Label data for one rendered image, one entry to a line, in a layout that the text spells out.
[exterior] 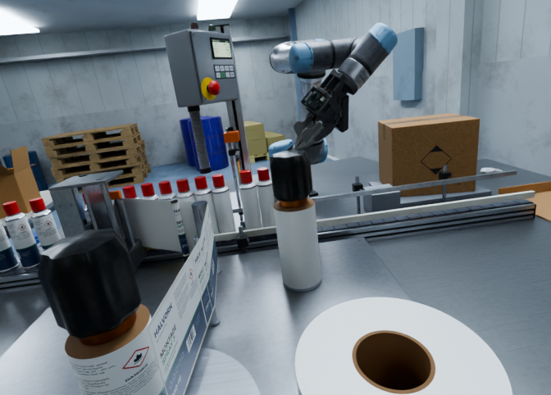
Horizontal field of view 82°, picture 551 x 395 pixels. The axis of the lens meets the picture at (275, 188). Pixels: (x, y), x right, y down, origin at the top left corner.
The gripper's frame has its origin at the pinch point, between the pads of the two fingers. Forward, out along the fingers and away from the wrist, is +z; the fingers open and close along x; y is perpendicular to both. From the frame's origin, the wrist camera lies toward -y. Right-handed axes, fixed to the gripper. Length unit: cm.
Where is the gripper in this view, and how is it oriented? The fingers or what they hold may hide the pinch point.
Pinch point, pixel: (300, 146)
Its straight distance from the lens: 86.9
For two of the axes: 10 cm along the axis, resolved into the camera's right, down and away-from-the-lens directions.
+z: -6.3, 7.6, 1.4
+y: -5.4, -3.0, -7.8
